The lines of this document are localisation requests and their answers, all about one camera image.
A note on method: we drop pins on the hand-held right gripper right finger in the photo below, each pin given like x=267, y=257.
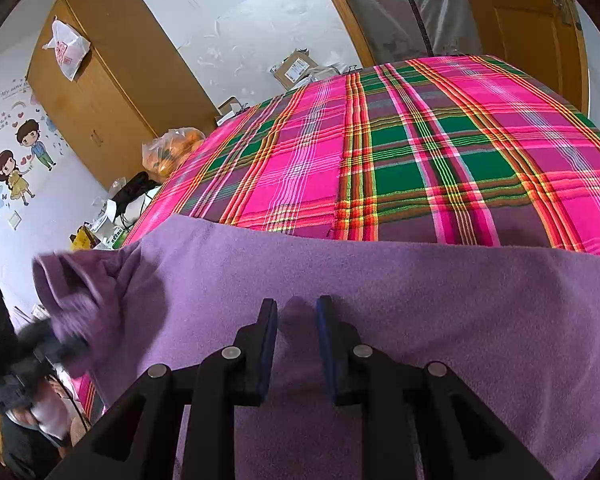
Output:
x=325, y=350

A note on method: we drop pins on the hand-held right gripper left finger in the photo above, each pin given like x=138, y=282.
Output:
x=268, y=350

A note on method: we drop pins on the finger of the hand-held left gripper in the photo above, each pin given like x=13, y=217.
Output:
x=70, y=349

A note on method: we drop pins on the purple fleece pants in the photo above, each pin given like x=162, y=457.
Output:
x=380, y=320

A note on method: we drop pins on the person's left forearm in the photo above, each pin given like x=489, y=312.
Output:
x=25, y=452

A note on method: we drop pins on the person's left hand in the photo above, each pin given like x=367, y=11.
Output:
x=50, y=410

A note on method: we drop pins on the yellow bag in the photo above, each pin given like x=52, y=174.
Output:
x=84, y=239

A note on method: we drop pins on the pink green plaid blanket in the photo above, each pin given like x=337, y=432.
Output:
x=405, y=150

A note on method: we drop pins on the bag of oranges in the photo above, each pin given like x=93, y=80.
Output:
x=172, y=152

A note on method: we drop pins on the small white box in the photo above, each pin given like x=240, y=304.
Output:
x=232, y=111

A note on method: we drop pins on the wooden wardrobe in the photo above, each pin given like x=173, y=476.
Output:
x=120, y=85

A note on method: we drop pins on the cardboard box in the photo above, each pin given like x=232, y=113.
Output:
x=295, y=69

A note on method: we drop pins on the white plastic bag red print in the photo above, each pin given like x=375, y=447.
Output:
x=67, y=50

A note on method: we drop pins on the clear plastic door curtain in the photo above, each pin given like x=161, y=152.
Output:
x=405, y=5

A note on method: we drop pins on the wooden door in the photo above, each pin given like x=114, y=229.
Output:
x=525, y=25

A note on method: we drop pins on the cartoon wall sticker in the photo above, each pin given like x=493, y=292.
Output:
x=15, y=160

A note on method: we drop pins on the wooden door frame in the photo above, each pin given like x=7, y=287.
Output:
x=345, y=10

